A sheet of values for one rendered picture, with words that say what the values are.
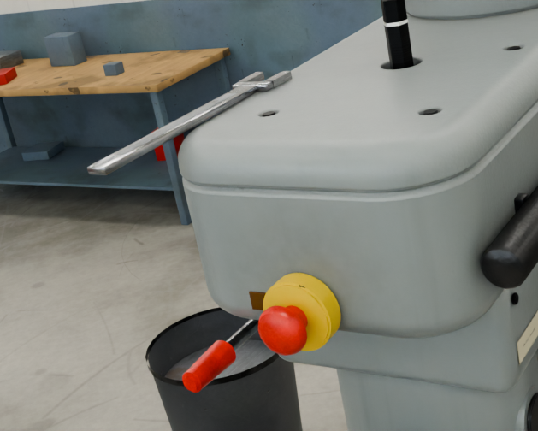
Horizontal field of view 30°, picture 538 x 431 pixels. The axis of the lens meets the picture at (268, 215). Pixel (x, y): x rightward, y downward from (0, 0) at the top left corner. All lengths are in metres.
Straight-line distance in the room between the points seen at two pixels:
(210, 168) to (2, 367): 4.15
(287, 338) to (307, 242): 0.07
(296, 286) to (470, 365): 0.19
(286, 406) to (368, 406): 2.19
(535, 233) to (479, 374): 0.17
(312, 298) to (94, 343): 4.10
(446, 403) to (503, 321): 0.14
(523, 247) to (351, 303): 0.13
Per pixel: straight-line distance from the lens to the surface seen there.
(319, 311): 0.75
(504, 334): 0.84
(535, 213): 0.77
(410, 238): 0.71
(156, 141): 0.80
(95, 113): 7.19
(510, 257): 0.72
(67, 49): 6.70
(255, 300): 0.80
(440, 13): 1.06
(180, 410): 3.13
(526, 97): 0.83
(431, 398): 0.95
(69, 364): 4.70
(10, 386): 4.69
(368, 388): 0.97
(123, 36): 6.79
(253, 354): 3.32
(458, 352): 0.86
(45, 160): 7.14
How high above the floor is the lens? 2.11
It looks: 21 degrees down
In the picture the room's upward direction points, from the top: 12 degrees counter-clockwise
